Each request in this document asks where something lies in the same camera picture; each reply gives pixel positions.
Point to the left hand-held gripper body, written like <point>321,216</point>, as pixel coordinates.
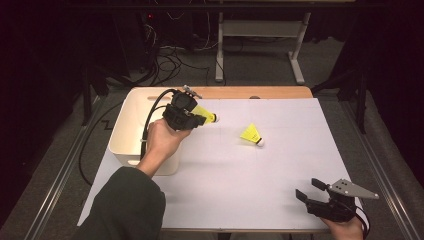
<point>176,116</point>

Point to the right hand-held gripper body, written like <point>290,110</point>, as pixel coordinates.
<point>331,208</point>

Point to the yellow shuttlecock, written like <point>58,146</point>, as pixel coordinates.
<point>205,113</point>
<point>250,134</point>

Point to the white plastic storage bin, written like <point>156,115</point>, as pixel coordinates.
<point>130,133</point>

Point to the person's right hand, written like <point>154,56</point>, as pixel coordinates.
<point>345,231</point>

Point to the person's left hand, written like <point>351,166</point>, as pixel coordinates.
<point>163,143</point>

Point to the white table sheet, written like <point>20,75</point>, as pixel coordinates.
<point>266,200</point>

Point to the wooden table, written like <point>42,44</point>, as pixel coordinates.
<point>243,92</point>

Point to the black metal stand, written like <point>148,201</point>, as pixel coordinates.
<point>361,103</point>
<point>87,96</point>

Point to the metal floor rail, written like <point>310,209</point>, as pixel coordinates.
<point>383,180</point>
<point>56,186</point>

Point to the white metal desk frame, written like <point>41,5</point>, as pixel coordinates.
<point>260,28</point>

